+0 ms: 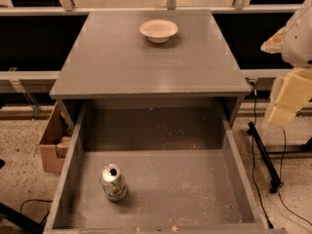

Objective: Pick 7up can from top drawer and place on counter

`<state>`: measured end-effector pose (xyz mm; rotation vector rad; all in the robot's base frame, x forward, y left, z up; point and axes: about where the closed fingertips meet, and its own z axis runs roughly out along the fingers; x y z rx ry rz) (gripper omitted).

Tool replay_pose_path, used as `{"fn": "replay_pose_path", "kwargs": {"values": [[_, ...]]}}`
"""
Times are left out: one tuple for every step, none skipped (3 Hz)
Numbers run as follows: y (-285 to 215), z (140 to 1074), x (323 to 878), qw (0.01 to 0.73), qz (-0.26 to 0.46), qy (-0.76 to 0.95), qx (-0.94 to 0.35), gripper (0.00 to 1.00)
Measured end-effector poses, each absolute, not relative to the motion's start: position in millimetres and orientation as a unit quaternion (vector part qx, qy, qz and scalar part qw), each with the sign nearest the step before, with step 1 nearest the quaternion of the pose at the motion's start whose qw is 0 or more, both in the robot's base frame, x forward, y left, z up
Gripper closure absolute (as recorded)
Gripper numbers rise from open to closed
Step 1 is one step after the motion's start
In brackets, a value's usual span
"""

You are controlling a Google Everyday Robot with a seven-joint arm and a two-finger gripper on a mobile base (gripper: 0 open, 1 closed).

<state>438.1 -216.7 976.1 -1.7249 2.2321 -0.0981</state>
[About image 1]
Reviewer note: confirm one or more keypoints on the metal window rail frame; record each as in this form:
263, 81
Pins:
156, 7

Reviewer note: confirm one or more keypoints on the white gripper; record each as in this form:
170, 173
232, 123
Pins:
298, 43

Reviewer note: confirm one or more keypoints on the black stand leg left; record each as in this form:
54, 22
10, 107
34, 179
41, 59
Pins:
20, 220

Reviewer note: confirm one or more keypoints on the white paper bowl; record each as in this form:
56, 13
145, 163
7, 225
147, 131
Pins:
158, 30

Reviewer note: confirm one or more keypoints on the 7up soda can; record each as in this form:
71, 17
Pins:
113, 182

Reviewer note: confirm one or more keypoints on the black stand leg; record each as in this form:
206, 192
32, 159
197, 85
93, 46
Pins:
275, 179
20, 220

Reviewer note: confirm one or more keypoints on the grey open top drawer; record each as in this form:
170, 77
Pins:
181, 165

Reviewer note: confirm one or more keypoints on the grey wooden cabinet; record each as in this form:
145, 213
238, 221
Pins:
149, 59

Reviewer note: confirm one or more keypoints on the brown cardboard box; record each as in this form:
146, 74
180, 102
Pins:
54, 142

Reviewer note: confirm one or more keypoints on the metal bracket left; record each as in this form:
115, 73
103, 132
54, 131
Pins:
17, 83

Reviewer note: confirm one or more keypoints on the black stand leg right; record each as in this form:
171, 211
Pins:
275, 179

